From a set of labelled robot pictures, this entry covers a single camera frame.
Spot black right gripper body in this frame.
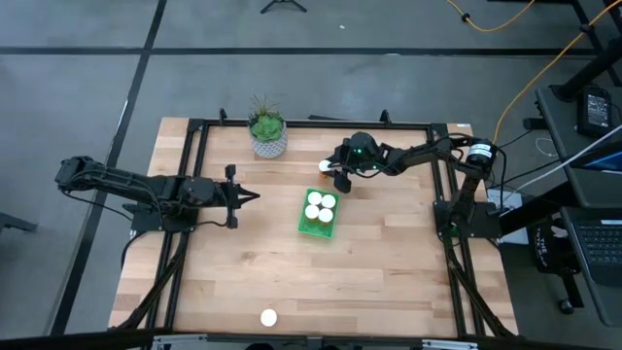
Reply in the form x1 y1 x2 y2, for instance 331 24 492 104
334 130 390 174

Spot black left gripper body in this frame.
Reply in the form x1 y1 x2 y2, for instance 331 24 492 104
213 163 240 229

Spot green plastic basket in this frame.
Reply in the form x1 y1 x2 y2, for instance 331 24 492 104
296 187 341 240

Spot succulent in white patterned pot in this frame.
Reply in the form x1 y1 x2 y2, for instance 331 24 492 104
247 94 289 160

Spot black tripod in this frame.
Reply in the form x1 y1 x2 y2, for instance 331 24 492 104
259 0 308 15

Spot white box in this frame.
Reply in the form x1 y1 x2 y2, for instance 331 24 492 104
487 188 531 245

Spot dark grey desk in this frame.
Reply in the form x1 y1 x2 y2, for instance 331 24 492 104
534 85 622 210

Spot black bag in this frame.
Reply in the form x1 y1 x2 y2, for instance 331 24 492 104
529 221 568 273

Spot grey stand foot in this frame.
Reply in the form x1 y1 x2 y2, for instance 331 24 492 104
0 211 39 234

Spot black power adapter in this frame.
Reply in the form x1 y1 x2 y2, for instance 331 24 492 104
576 86 614 138

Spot black stand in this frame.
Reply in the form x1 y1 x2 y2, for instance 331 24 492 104
553 0 622 103

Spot laptop with blue screen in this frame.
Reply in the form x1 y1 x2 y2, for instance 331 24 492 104
570 138 622 174

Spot black laptop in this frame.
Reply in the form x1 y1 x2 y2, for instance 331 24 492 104
559 206 622 328

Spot black metal table frame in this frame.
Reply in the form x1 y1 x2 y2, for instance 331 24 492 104
109 107 519 341

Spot yellow cable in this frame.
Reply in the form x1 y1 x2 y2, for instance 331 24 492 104
445 0 536 33
492 0 622 145

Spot white cable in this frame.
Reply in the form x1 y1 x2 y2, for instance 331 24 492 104
507 123 622 195

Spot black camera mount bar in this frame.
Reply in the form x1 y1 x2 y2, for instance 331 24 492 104
0 329 622 350

